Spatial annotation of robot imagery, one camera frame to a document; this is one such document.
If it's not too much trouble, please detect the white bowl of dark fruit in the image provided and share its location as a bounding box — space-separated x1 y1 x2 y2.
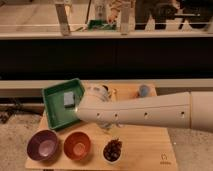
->
103 139 122 163

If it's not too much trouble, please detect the background green tray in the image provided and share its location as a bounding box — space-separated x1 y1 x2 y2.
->
87 20 116 30

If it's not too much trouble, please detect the background person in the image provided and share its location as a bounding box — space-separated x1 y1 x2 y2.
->
106 0 188 31

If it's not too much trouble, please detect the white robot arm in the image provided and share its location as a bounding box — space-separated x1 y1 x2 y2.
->
76 87 213 133

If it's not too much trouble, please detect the orange bowl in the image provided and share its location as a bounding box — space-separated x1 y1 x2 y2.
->
63 132 91 161

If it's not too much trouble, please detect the purple bowl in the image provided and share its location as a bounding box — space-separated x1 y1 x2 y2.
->
27 130 59 161

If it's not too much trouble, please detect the yellow banana toy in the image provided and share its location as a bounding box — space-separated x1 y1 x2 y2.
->
111 89 117 101

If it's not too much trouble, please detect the blue sponge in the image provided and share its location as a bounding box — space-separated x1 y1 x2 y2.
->
64 91 75 107

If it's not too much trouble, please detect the blue cup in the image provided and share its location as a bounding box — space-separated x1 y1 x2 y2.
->
139 85 150 97

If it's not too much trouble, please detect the green plastic tray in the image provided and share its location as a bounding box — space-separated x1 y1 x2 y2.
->
42 78 85 131

